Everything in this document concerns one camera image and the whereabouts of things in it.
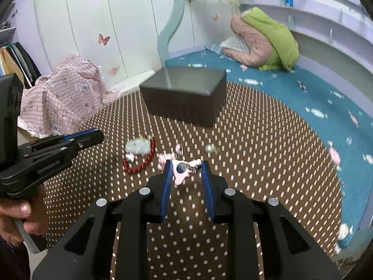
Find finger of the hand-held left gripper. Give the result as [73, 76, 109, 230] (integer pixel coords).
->
[28, 129, 105, 152]
[17, 141, 88, 171]

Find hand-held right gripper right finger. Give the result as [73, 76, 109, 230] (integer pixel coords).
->
[201, 160, 342, 280]

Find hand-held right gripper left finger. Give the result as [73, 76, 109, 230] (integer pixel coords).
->
[31, 160, 175, 280]

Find pink cartoon keychain charm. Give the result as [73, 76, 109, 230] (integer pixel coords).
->
[170, 159, 202, 186]

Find pink hair clip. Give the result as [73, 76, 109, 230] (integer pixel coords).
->
[157, 143, 183, 170]

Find red bead bracelet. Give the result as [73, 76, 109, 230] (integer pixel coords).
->
[122, 138, 157, 175]

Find black storage box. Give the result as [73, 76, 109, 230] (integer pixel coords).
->
[139, 66, 227, 128]

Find person's left hand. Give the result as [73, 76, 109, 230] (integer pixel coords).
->
[0, 185, 49, 247]

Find pink checked cartoon cloth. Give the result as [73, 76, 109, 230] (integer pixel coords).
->
[17, 55, 121, 138]

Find yellow hanging garment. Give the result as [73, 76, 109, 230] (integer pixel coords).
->
[0, 48, 24, 80]

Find dark hanging garment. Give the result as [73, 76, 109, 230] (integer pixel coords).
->
[12, 42, 42, 89]

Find brown polka dot tablecloth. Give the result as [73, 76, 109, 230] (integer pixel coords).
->
[44, 80, 345, 280]

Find white wardrobe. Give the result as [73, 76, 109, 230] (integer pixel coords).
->
[33, 0, 175, 92]

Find teal candy print bed sheet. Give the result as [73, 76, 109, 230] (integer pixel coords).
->
[165, 45, 373, 250]

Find white pillow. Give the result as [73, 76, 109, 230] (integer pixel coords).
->
[218, 35, 251, 55]

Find green and pink quilt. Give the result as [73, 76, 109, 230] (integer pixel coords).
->
[223, 7, 300, 71]

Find teal bunk bed frame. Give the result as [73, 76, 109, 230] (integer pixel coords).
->
[157, 0, 187, 72]

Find lavender wall shelf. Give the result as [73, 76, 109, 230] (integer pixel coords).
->
[239, 0, 373, 75]

